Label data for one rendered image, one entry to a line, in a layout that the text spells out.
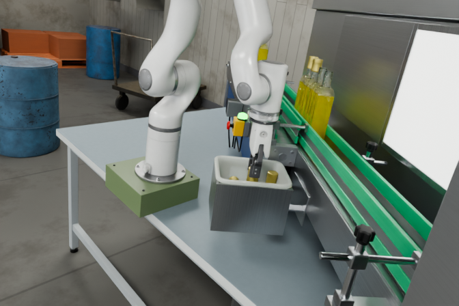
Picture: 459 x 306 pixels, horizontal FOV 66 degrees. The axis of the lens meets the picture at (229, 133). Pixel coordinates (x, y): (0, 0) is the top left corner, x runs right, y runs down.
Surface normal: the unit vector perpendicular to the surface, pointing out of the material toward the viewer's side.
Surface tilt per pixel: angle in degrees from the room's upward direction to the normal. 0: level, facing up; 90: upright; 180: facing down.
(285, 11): 90
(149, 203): 90
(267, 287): 0
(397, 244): 90
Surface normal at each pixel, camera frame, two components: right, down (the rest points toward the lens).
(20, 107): 0.37, 0.37
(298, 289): 0.14, -0.93
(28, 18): 0.69, 0.33
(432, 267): -0.99, -0.10
